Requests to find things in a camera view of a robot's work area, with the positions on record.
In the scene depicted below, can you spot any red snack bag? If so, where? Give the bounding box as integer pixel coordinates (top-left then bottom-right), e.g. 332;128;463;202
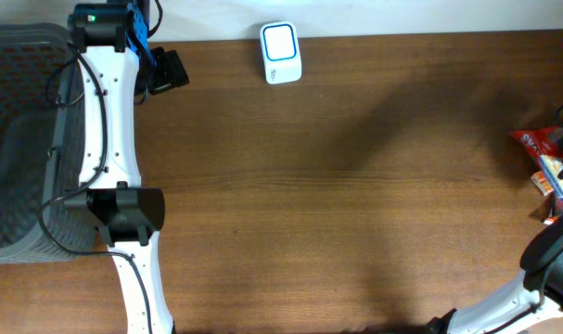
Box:
510;126;563;161

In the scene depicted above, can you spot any small orange candy packet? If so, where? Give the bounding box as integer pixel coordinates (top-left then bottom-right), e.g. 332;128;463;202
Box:
531;171;554;197

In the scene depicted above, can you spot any black patterned snack packet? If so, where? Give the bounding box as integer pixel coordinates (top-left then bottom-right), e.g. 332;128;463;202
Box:
530;194;559;225

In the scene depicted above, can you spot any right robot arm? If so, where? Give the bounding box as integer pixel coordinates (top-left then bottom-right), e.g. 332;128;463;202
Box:
423;214;563;334

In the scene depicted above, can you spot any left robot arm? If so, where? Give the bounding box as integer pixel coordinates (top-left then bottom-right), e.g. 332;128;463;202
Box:
64;1;188;333

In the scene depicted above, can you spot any white barcode scanner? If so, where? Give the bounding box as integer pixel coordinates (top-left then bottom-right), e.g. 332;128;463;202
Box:
259;21;302;85

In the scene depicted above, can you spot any dark grey plastic basket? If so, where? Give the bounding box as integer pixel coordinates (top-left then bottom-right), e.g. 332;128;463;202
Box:
0;23;96;263

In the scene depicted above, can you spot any left black cable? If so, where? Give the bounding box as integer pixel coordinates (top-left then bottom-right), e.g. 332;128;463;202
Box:
37;0;164;334

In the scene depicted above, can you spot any black cable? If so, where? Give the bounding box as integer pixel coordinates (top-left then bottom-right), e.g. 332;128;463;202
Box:
37;0;164;334
475;99;563;334

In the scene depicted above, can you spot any right black cable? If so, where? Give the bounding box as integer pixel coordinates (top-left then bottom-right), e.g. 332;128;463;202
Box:
475;99;563;334

